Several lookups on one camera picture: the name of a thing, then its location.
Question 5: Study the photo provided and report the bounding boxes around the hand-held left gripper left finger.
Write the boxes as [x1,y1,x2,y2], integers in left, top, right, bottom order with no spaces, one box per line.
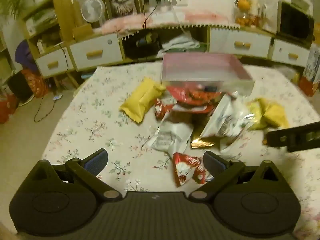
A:
[30,149,123,202]

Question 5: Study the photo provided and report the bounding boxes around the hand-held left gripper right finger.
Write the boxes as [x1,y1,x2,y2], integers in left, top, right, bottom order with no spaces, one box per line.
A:
[188,151,284,202]

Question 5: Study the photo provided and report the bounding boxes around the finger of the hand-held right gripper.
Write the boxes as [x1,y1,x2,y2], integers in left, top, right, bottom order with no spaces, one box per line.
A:
[266,127,290,147]

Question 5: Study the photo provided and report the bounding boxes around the yellow labelled snack packet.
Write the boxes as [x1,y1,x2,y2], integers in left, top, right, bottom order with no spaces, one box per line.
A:
[246,97,290,131]

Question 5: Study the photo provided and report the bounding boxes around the red patterned snack packet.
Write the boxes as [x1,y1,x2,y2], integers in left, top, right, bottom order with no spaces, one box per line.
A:
[172,152,215,187]

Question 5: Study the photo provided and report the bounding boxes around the gold foil snack packet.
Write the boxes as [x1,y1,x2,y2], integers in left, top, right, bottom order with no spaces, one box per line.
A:
[190,124,222,150]

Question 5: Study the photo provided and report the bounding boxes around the large white snack packet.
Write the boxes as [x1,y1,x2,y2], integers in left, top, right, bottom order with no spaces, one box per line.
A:
[200,93,255,152]

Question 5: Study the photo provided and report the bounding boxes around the white silver snack packet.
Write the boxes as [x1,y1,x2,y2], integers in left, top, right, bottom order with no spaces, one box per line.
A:
[145,116,194,157]

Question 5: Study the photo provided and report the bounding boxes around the large red snack packet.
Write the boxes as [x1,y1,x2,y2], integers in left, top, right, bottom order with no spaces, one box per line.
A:
[165,85,223,114]

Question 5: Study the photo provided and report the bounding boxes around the small red snack packet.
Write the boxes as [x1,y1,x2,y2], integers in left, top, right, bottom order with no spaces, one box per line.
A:
[154,98,177,122]

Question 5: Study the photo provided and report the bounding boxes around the plain yellow snack packet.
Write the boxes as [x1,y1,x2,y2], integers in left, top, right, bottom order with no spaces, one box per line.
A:
[119,77,166,125]

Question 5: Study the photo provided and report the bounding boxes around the pink storage box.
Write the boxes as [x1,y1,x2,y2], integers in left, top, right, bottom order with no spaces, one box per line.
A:
[161,52,255,97]

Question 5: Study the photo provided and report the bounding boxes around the floral tablecloth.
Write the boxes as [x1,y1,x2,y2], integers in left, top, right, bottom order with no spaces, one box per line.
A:
[41,64,320,240]

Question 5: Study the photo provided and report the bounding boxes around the white blue printed carton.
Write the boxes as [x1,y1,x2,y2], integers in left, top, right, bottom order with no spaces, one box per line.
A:
[299,43,320,97]

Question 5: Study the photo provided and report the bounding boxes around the red patterned cushion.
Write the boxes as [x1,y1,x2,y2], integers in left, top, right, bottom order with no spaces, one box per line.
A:
[21,68,50,98]

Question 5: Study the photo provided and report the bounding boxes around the red bag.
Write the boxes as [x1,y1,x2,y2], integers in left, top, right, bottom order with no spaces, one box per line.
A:
[0,92,19,125]

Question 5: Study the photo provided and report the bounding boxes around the black bag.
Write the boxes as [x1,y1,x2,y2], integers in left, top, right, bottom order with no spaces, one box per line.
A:
[7,71,34,103]

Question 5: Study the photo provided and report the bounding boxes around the black microwave oven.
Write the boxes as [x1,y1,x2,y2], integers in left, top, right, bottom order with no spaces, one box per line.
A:
[276,1,315,47]

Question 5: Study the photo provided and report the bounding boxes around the white drawer cabinet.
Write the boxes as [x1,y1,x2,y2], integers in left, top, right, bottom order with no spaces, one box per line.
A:
[25,22,315,80]

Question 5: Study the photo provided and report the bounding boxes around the jar of small oranges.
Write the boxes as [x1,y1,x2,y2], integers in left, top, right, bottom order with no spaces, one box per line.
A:
[234,11,257,26]

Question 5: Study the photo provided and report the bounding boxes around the stack of papers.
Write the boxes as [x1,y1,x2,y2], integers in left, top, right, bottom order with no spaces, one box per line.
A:
[161,35,208,53]

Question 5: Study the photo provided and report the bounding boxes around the black basket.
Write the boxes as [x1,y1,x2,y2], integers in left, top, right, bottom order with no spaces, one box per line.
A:
[123,33,162,60]

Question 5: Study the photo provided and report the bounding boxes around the purple cloth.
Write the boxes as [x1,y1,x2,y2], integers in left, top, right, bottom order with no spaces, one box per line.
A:
[14,39,38,72]

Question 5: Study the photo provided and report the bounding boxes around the white cover cloth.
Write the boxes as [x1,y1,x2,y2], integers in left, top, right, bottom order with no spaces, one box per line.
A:
[259,0,294,33]

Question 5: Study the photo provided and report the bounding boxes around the wooden shelf unit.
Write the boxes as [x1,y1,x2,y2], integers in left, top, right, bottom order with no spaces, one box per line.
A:
[21,0,64,57]

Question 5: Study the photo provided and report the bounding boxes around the large orange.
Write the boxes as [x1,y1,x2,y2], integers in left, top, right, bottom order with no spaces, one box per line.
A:
[237,0,251,11]

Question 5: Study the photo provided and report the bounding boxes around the white desk fan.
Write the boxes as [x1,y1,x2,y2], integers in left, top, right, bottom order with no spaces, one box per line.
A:
[71,0,105,29]

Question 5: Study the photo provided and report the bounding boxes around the pink cloth runner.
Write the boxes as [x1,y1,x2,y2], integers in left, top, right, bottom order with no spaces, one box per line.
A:
[93,7,237,36]

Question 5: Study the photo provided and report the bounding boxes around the framed picture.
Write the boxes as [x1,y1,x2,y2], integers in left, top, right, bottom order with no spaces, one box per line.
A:
[98,0,143,20]

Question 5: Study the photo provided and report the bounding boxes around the white power adapters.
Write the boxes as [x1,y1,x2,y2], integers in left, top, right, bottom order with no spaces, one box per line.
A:
[142,0,176,8]

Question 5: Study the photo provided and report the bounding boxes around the white drawer wooden handle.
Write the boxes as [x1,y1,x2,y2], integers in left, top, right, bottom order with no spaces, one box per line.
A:
[271,39,312,68]
[69,33,123,71]
[209,27,272,58]
[35,47,68,78]

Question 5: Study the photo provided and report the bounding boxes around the black cable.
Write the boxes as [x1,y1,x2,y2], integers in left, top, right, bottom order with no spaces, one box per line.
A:
[142,1,158,30]

